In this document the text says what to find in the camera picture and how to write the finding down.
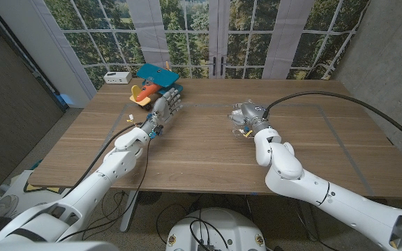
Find white table leg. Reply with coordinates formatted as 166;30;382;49
119;190;139;234

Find grey sneaker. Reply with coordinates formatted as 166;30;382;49
0;194;20;218

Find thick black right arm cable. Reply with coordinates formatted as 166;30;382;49
262;91;402;151

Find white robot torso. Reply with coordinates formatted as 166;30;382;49
165;208;267;251

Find black ribbed round object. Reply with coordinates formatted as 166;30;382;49
136;190;163;206

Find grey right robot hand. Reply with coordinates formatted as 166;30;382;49
230;100;272;135

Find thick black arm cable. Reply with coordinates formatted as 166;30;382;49
59;122;145;201
262;91;402;151

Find printed window forest backdrop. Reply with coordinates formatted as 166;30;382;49
43;0;371;91

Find white power box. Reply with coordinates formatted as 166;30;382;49
103;71;133;85

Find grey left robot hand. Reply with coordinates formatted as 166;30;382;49
143;87;184;139

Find grey table leg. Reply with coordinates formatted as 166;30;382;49
297;201;320;242

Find clear plastic wrap sheet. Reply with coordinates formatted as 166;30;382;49
227;101;255;139

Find teal and orange toy plane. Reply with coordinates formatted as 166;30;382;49
129;63;184;111

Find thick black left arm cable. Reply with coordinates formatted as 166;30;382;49
59;122;145;201

